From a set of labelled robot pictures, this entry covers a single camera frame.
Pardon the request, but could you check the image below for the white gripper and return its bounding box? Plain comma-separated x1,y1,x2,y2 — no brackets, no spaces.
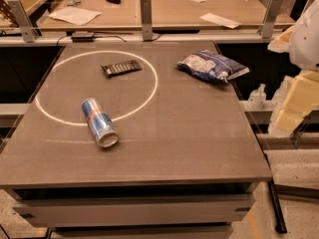
267,0,319,133

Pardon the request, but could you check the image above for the red bull can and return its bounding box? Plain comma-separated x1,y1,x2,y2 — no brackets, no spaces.
81,98,119,148

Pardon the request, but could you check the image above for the right clear sanitizer bottle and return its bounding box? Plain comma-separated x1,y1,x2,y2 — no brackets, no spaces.
271,76,293,114

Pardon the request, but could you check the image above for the clear sanitizer bottle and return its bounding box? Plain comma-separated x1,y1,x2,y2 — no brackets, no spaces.
247,84,266,111
271,76,293,114

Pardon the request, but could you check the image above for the left clear sanitizer bottle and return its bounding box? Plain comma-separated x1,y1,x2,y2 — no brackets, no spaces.
247,84,266,111

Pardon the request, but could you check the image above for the blue white chip bag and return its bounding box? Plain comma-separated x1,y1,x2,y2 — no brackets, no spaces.
176,50,250,84

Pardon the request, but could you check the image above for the white paper sheet right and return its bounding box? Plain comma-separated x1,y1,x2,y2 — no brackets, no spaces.
201,13,239,29

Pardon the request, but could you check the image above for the grey drawer cabinet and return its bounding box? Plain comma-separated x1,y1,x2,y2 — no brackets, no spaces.
10,183,255,239

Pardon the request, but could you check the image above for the white paper sheet left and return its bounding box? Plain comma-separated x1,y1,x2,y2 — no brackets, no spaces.
50,6,101,26

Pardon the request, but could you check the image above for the right metal bracket post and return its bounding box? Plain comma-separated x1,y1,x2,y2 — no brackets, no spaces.
259,0,283,39

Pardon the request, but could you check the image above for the metal bracket post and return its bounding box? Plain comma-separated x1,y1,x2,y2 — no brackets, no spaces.
259,0,283,39
140,0,153,41
8,0,39,43

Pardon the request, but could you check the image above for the middle metal bracket post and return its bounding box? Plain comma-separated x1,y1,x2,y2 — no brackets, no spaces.
140,0,153,41

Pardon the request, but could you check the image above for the black power adapter with cable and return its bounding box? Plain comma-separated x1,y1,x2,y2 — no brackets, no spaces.
56,32,125,47

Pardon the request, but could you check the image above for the left metal bracket post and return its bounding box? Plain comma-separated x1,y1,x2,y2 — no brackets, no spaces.
8,0,39,43

